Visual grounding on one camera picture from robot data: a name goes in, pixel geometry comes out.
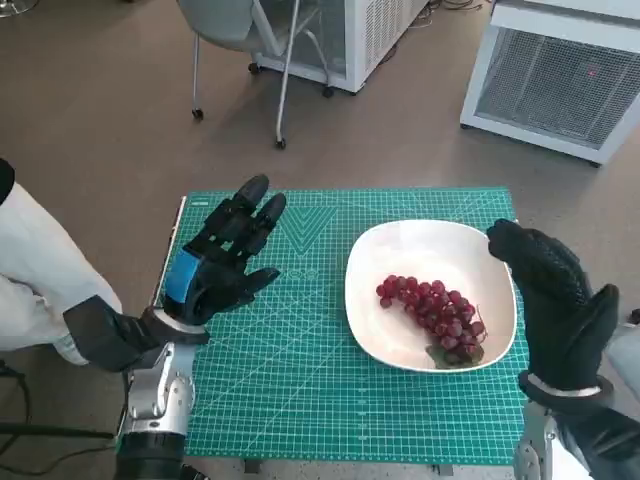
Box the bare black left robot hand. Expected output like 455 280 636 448
159 173 289 329

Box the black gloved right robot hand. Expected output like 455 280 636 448
485 218 622 391

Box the red toy grape bunch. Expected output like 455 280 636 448
375 273 487 370

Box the white square plate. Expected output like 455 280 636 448
343 218 517 374

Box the green cutting mat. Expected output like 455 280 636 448
149 187 532 460

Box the person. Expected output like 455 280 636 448
0 158 124 367

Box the white mesh cabinet red light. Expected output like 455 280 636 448
458 0 640 166

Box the grey chair with wheels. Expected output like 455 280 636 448
174 0 334 150

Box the white mesh cabinet on casters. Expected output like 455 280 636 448
248 0 431 99

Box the silver stool base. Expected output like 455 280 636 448
0 0 41 19

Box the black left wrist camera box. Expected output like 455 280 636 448
63 296 167 374

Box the thin black floor cable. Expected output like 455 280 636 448
0 360 32 430

